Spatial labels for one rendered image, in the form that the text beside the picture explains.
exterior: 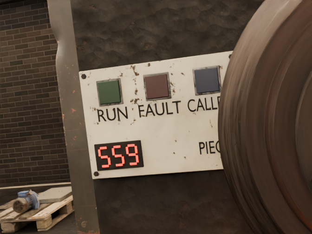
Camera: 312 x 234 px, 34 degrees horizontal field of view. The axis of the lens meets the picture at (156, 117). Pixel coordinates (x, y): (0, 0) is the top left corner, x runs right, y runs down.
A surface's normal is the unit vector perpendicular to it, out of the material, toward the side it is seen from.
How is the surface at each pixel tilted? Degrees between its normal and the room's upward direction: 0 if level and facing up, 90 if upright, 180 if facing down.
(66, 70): 90
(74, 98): 90
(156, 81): 90
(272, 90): 71
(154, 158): 90
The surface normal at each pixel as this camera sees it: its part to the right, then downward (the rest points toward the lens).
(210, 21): -0.25, 0.08
